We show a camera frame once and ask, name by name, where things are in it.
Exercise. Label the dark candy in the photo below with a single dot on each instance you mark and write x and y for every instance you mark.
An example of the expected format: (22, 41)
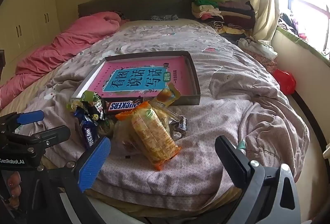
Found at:
(180, 124)

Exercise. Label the brown chocolate bar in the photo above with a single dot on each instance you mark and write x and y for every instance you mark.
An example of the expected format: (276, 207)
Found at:
(123, 105)

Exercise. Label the cream wardrobe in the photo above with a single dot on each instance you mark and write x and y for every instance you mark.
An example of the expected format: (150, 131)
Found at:
(28, 15)

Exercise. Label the dark clothes on sill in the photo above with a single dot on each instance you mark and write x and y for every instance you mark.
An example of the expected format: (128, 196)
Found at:
(291, 24)

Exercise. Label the clear pastry bag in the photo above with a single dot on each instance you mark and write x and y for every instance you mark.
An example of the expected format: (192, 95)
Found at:
(123, 139)

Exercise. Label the stack of folded clothes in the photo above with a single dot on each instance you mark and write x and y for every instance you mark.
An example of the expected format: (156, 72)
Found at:
(232, 15)

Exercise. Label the blue cookie packet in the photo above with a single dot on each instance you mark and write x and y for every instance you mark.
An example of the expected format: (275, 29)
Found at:
(87, 128)

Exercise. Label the small round pastry packet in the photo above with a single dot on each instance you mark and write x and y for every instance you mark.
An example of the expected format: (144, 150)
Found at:
(105, 127)

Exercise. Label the printed grey quilt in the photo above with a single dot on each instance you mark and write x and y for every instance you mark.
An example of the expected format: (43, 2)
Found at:
(232, 110)

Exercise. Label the yellow snack packet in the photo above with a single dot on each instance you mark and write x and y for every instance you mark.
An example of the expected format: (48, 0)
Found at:
(165, 96)

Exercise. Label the pink-lined shallow box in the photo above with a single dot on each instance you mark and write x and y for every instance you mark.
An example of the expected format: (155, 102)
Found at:
(139, 79)

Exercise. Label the green camouflage snack packet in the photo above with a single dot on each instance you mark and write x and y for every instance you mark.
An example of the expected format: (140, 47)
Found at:
(96, 108)

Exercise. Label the grey cardboard box tray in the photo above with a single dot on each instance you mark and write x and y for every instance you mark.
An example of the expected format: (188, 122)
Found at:
(195, 79)

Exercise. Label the orange rice cracker packet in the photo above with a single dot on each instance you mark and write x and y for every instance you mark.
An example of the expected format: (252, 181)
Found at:
(152, 136)

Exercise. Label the dark grey headboard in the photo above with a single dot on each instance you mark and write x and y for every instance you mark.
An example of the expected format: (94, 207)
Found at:
(141, 4)

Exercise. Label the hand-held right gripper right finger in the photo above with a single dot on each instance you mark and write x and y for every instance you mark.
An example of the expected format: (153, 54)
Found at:
(232, 159)

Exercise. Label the red plastic bag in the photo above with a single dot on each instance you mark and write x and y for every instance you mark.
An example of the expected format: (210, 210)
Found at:
(283, 81)

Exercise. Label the person's left hand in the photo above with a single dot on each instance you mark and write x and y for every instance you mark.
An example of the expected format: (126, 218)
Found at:
(14, 182)

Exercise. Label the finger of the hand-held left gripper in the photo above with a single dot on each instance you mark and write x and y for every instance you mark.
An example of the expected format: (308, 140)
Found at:
(51, 134)
(29, 117)

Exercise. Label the lime green snack packet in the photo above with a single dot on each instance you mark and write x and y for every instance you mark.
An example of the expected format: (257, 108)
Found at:
(87, 96)

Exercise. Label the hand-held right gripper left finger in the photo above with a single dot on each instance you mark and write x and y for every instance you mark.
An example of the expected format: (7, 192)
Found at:
(95, 162)

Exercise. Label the pink pillow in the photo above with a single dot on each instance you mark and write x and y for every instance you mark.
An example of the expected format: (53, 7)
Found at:
(64, 46)

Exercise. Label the green windowsill cover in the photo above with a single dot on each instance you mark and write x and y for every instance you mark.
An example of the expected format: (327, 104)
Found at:
(309, 47)

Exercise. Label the dark patterned cloth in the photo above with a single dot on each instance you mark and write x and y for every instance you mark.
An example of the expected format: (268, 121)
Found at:
(163, 17)

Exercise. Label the beige bed sheet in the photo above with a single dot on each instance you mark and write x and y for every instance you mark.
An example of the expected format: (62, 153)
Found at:
(23, 95)

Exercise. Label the white crumpled cloth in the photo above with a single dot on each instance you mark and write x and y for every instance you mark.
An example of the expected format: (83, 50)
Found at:
(255, 46)

